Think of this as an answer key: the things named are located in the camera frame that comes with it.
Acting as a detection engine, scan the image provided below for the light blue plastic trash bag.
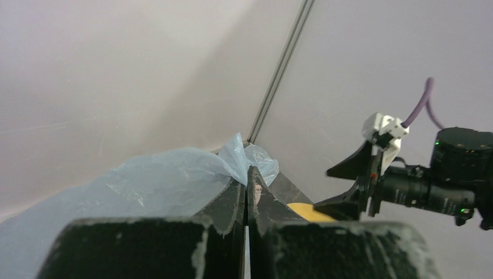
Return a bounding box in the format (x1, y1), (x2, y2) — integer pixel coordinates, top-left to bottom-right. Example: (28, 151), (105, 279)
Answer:
(1, 134), (279, 278)

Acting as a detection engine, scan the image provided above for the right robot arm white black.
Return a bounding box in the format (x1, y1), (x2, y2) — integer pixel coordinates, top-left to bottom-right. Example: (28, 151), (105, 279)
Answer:
(313, 127), (492, 231)

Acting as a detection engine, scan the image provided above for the yellow round trash bin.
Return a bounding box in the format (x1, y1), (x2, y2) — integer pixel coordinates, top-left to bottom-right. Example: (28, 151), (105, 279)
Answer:
(287, 202), (335, 223)

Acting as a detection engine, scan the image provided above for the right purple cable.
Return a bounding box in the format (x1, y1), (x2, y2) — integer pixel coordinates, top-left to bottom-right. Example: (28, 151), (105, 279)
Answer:
(401, 77), (445, 131)

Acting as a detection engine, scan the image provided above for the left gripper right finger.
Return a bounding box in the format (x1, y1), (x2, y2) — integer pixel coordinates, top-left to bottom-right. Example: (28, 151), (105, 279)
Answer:
(247, 166), (440, 278)

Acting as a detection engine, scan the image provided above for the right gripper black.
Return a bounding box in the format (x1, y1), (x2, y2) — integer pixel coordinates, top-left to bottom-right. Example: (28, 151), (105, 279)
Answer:
(313, 141), (383, 221)

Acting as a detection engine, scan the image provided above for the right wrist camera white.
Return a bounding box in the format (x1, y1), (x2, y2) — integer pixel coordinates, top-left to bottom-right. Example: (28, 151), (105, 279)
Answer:
(362, 112), (409, 175)

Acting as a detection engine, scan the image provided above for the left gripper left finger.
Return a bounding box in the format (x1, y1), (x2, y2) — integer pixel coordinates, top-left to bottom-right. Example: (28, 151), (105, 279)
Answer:
(37, 180), (246, 278)

